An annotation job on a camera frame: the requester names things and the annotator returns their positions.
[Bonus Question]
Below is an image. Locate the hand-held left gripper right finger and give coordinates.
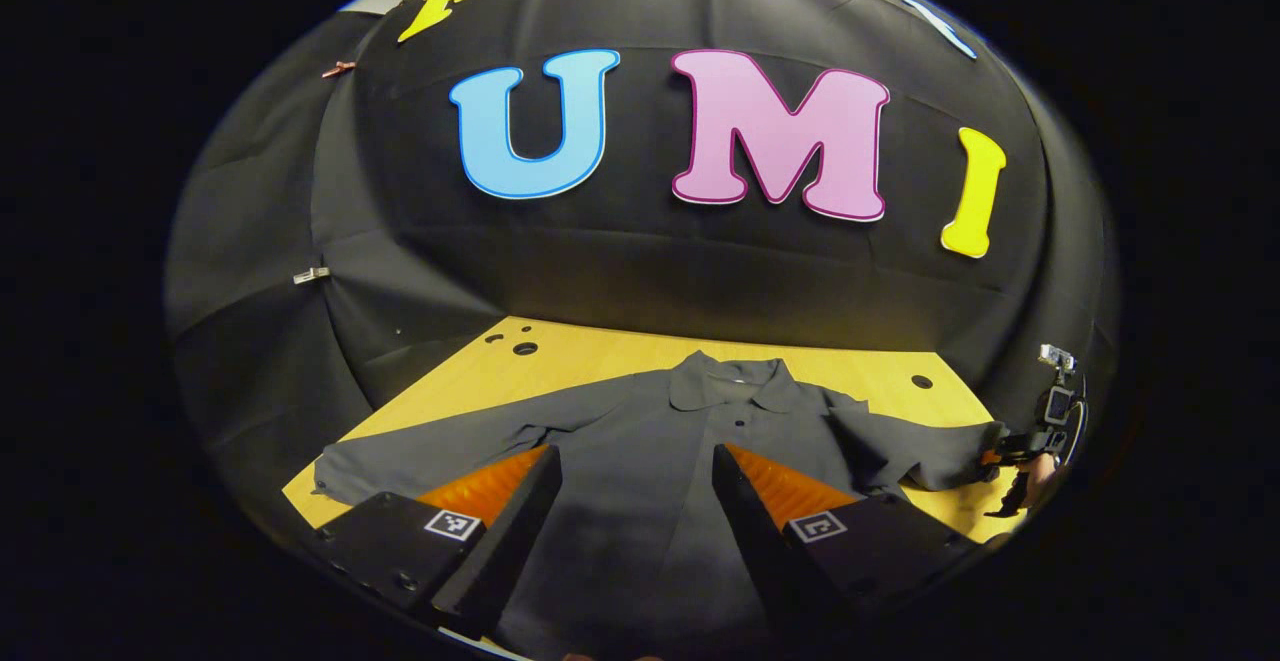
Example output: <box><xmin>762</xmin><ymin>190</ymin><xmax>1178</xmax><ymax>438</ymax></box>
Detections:
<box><xmin>711</xmin><ymin>442</ymin><xmax>978</xmax><ymax>648</ymax></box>

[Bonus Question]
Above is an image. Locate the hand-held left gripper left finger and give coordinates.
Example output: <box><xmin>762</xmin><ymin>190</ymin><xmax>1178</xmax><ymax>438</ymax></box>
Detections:
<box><xmin>313</xmin><ymin>443</ymin><xmax>563</xmax><ymax>640</ymax></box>

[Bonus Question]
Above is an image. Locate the dark gray button shirt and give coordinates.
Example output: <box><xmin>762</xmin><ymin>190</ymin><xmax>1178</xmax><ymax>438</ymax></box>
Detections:
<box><xmin>312</xmin><ymin>349</ymin><xmax>1006</xmax><ymax>660</ymax></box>

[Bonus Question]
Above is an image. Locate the black backdrop cloth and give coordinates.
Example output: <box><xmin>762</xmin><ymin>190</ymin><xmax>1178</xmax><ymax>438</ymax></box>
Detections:
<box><xmin>165</xmin><ymin>0</ymin><xmax>1119</xmax><ymax>542</ymax></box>

